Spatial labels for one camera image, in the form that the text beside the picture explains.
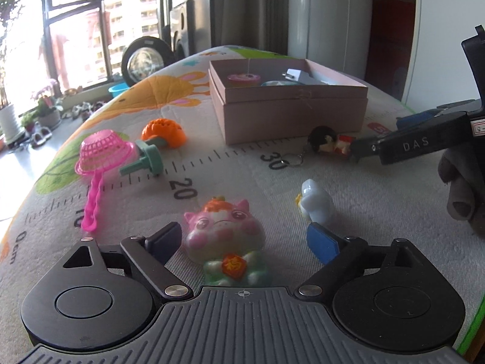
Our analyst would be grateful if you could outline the potted tree in white pot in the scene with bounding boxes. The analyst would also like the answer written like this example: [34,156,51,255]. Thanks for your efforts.
[0,0,29,145]

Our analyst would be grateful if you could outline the black-rimmed round glass door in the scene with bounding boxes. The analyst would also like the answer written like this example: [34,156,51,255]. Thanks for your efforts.
[121,36,176,87]

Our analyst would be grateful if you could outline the orange plastic toy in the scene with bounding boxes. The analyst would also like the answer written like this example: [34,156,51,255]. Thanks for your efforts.
[141,118,187,150]

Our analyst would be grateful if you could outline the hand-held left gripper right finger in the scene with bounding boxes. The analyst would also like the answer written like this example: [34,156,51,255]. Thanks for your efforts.
[296,222,422,305]

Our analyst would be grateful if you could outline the doll keychain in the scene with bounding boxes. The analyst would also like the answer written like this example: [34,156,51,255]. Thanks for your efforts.
[282,125,353,170]

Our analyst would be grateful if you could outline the grey curtain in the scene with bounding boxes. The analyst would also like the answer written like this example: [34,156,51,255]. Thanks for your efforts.
[209,0,289,56]

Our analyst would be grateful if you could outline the pink flowers in pot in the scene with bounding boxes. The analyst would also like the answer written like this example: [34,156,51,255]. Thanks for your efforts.
[32,79,64,130]

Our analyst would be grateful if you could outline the pink toy strainer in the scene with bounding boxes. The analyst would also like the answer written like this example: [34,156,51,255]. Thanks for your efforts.
[74,129,137,232]

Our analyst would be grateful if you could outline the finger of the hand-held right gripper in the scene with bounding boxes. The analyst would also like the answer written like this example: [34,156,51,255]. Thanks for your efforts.
[395,99,483,130]
[349,111,471,166]

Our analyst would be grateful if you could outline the person's right hand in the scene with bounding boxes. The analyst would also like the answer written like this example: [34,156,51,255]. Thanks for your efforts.
[437,146,485,229]

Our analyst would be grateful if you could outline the hanging red clothes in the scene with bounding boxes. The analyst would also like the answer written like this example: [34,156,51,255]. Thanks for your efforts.
[50,33,71,89]

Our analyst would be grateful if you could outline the white sandals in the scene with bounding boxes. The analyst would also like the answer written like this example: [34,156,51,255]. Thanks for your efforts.
[30,126,54,149]

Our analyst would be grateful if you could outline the blue basin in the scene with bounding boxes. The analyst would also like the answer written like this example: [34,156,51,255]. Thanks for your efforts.
[108,82,132,99]

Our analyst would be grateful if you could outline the pink cardboard box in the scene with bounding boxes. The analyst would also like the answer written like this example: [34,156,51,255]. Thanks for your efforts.
[208,58,369,145]

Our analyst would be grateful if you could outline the dark red cabinet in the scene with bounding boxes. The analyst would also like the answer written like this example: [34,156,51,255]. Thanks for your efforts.
[364,0,417,101]

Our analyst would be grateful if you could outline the pink and green squishy toy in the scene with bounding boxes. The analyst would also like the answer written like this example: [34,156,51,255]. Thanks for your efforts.
[182,196,272,286]

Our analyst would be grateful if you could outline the grey washing machine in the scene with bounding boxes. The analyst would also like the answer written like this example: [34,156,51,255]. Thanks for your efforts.
[168,2,195,62]

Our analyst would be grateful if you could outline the white and blue toy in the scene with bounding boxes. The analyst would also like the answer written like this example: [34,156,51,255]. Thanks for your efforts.
[296,178,336,224]

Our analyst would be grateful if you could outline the green plastic toy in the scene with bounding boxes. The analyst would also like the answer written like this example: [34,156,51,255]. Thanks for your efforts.
[120,140,165,177]

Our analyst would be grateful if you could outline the small green potted plant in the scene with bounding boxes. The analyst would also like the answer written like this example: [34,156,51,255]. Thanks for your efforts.
[20,111,37,133]

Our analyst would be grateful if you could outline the white cabinet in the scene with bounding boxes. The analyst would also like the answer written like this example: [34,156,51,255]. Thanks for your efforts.
[287,0,374,81]

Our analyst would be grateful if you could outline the pink round toy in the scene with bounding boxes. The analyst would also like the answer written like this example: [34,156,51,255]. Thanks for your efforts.
[228,72,262,84]

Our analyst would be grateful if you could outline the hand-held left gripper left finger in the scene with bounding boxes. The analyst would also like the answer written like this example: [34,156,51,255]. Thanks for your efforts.
[60,221,195,301]

